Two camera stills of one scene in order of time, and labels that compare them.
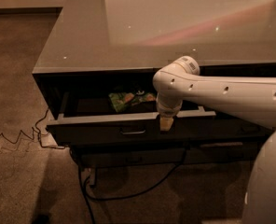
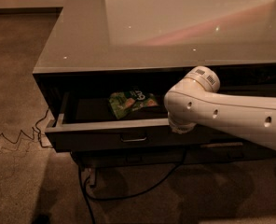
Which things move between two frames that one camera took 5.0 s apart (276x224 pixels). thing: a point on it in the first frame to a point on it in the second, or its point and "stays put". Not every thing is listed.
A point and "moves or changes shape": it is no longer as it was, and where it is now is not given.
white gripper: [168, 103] to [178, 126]
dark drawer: [89, 119] moves or changes shape
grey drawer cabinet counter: [94, 75] stays put
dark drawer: [113, 158] stays put
